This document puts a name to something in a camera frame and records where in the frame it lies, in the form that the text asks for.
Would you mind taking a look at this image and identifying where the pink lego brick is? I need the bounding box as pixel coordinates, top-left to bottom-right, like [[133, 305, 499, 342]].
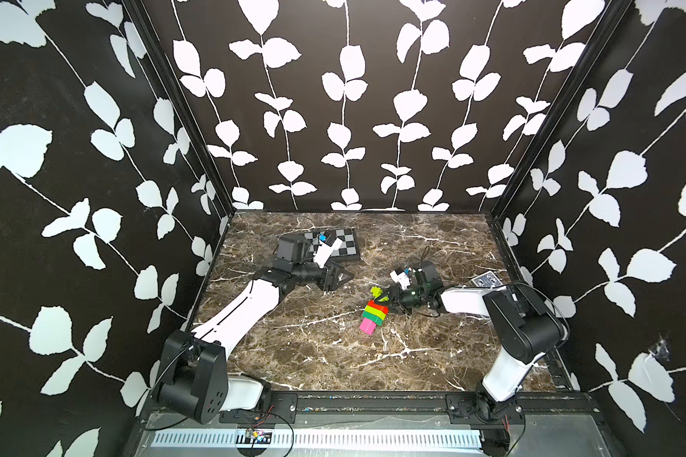
[[359, 318, 377, 335]]

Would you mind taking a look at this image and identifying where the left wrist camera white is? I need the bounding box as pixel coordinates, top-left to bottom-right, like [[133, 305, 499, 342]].
[[313, 230, 343, 268]]

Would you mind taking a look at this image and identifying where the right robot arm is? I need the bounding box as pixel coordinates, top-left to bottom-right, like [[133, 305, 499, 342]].
[[375, 261, 569, 404]]

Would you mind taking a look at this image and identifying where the dark green long lego brick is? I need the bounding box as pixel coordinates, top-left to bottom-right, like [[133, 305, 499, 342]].
[[363, 316, 383, 326]]

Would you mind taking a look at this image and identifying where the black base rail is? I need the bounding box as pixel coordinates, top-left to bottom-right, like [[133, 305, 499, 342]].
[[219, 390, 600, 428]]

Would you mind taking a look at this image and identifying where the lime small lego brick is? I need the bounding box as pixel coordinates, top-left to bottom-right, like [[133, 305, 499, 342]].
[[371, 287, 384, 300]]

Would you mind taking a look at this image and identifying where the blue playing card box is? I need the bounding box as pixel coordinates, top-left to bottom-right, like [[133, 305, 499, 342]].
[[471, 270, 504, 289]]

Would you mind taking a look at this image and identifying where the lime lego brick long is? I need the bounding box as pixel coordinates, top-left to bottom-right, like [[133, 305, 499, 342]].
[[362, 312, 385, 321], [367, 301, 389, 314]]

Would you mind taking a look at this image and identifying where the white perforated strip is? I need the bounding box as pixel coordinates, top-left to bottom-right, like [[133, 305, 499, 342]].
[[150, 428, 484, 452]]

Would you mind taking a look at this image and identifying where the black white chessboard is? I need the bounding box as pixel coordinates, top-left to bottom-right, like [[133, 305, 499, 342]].
[[303, 228, 360, 262]]

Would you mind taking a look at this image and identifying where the small circuit board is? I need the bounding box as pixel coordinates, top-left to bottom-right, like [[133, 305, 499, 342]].
[[236, 430, 274, 449]]

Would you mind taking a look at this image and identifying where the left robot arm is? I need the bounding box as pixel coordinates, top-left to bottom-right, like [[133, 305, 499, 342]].
[[151, 261, 354, 424]]

